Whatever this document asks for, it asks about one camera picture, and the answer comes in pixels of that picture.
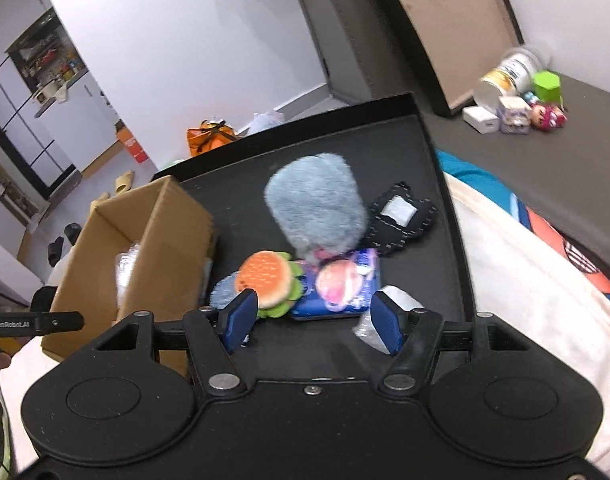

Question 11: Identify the white soft bundle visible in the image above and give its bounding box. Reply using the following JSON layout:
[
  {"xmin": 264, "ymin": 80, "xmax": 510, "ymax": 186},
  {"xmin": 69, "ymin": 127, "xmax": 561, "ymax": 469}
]
[{"xmin": 351, "ymin": 284, "xmax": 426, "ymax": 354}]

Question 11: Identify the blue tissue packet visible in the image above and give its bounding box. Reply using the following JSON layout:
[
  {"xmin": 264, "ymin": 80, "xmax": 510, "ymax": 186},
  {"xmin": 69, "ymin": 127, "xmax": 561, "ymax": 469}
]
[{"xmin": 288, "ymin": 248, "xmax": 381, "ymax": 321}]

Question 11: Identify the burger plush toy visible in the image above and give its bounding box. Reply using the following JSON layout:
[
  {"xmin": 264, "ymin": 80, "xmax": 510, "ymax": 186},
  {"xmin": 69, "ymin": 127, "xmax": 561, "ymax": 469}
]
[{"xmin": 234, "ymin": 250, "xmax": 305, "ymax": 318}]

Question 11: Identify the black stitched fabric patch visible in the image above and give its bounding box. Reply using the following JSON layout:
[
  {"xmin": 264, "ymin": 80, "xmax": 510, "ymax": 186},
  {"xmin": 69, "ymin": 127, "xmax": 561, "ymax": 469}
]
[{"xmin": 361, "ymin": 181, "xmax": 437, "ymax": 256}]

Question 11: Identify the brown cardboard box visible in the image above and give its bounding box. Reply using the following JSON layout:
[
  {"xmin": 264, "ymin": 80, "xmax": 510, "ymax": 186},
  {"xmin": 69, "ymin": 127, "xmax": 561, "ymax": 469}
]
[{"xmin": 41, "ymin": 177, "xmax": 217, "ymax": 361}]

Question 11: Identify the clear bag of white beads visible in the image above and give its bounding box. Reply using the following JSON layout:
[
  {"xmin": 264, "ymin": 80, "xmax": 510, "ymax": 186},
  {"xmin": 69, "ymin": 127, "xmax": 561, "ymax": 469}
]
[{"xmin": 115, "ymin": 243, "xmax": 140, "ymax": 309}]

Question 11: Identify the grey-blue fluffy plush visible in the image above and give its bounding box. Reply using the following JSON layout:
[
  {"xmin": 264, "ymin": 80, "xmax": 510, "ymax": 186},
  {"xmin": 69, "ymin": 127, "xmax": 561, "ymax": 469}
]
[{"xmin": 264, "ymin": 153, "xmax": 368, "ymax": 264}]

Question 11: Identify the blue knitted cloth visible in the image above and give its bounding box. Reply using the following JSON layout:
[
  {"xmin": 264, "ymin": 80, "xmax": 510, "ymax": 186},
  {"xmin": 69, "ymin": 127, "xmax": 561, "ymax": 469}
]
[{"xmin": 208, "ymin": 272, "xmax": 239, "ymax": 310}]

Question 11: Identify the black slipper pair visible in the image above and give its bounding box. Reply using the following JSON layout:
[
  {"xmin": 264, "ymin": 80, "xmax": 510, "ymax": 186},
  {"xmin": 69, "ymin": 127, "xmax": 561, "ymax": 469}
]
[{"xmin": 47, "ymin": 222, "xmax": 82, "ymax": 268}]

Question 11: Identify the white blanket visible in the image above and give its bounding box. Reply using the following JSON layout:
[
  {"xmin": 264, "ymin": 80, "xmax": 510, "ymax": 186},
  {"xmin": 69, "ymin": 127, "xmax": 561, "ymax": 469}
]
[{"xmin": 446, "ymin": 177, "xmax": 610, "ymax": 477}]

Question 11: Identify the yellow slipper right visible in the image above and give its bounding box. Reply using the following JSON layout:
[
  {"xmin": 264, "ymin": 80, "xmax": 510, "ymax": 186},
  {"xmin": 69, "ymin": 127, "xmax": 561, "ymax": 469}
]
[{"xmin": 114, "ymin": 170, "xmax": 134, "ymax": 195}]

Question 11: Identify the orange paper bag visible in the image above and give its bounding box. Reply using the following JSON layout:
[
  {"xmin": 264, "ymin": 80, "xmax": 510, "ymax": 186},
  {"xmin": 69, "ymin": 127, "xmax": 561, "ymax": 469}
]
[{"xmin": 186, "ymin": 120, "xmax": 239, "ymax": 157}]

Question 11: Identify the white plastic bag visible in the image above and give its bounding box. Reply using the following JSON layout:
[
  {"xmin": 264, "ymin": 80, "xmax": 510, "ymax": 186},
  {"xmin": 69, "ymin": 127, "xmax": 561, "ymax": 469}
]
[{"xmin": 246, "ymin": 110, "xmax": 285, "ymax": 136}]

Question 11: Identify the white kitchen cabinet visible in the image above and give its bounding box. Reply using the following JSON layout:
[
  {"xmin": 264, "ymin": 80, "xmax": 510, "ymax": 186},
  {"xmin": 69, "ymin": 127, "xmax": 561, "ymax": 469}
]
[{"xmin": 37, "ymin": 72, "xmax": 120, "ymax": 170}]

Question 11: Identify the orange cardboard carton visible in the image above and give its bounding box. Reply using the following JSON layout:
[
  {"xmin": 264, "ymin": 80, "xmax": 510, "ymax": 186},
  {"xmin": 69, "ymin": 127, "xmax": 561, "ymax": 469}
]
[{"xmin": 116, "ymin": 127, "xmax": 148, "ymax": 164}]

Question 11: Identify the small white charger box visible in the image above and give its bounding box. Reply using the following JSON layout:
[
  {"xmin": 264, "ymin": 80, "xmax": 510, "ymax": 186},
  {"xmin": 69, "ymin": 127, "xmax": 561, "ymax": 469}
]
[{"xmin": 462, "ymin": 105, "xmax": 500, "ymax": 134}]

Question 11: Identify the grey low table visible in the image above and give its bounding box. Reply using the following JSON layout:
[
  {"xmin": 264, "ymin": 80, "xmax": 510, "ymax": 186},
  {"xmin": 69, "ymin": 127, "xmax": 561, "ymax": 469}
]
[{"xmin": 416, "ymin": 76, "xmax": 610, "ymax": 269}]

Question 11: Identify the red pink figurine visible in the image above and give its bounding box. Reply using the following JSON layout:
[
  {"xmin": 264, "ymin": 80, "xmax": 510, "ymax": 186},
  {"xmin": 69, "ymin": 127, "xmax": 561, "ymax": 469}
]
[{"xmin": 530, "ymin": 103, "xmax": 567, "ymax": 131}]

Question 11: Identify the grey door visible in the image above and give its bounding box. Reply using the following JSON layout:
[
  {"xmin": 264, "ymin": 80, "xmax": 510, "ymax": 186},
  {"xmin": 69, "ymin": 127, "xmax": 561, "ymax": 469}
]
[{"xmin": 299, "ymin": 0, "xmax": 408, "ymax": 103}]

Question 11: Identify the white yellow canister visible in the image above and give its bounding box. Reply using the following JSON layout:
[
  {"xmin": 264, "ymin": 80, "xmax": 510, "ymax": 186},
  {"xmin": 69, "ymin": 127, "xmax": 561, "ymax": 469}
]
[{"xmin": 473, "ymin": 44, "xmax": 552, "ymax": 113}]

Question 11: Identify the green hexagonal box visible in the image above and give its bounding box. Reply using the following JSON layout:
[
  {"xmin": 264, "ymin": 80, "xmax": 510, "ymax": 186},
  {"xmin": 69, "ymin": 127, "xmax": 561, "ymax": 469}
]
[{"xmin": 533, "ymin": 70, "xmax": 561, "ymax": 104}]

